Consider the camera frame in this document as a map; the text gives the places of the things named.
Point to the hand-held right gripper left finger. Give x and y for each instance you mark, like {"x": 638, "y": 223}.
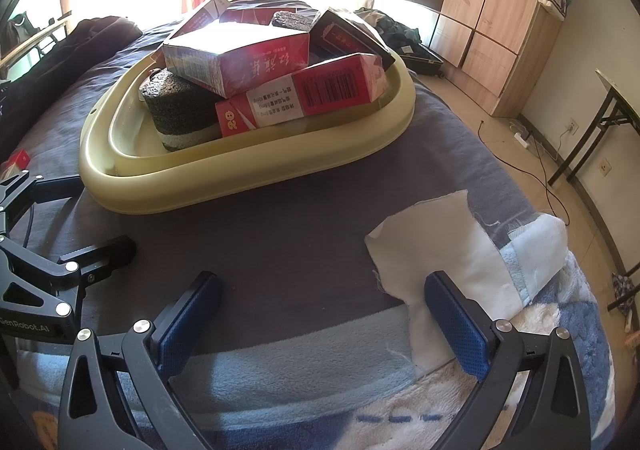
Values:
{"x": 185, "y": 325}

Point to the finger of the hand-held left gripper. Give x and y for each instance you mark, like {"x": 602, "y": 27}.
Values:
{"x": 100, "y": 252}
{"x": 50, "y": 186}

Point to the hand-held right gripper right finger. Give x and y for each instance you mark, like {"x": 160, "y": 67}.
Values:
{"x": 460, "y": 325}

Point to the black foam cylinder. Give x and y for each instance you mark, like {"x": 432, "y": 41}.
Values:
{"x": 175, "y": 104}
{"x": 295, "y": 20}

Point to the cream plastic basin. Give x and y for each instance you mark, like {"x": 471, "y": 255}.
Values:
{"x": 225, "y": 164}

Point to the large red white carton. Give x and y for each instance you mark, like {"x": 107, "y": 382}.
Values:
{"x": 250, "y": 62}

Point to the dark glossy carton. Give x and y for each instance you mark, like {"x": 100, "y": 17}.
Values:
{"x": 350, "y": 37}

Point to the small red box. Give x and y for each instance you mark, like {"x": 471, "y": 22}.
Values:
{"x": 19, "y": 159}

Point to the white cloth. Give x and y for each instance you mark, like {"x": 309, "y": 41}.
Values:
{"x": 440, "y": 240}

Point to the grey bed sheet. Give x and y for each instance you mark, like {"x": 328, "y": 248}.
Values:
{"x": 250, "y": 240}

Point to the blue white blanket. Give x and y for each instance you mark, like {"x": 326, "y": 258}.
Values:
{"x": 300, "y": 380}

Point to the black garment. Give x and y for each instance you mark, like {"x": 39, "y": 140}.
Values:
{"x": 75, "y": 49}

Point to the pile of clothes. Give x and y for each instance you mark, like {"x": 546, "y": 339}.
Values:
{"x": 625, "y": 290}

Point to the white power strip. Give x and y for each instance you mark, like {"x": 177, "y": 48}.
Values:
{"x": 522, "y": 139}

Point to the folding table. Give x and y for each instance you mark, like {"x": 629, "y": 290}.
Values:
{"x": 580, "y": 144}

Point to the black suitcase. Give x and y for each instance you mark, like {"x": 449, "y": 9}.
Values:
{"x": 420, "y": 54}

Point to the wooden wardrobe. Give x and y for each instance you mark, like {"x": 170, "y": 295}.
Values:
{"x": 490, "y": 4}

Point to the wooden bed rail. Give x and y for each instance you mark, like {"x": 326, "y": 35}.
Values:
{"x": 40, "y": 34}

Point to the wall socket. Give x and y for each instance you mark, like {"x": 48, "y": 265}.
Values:
{"x": 572, "y": 127}
{"x": 605, "y": 164}

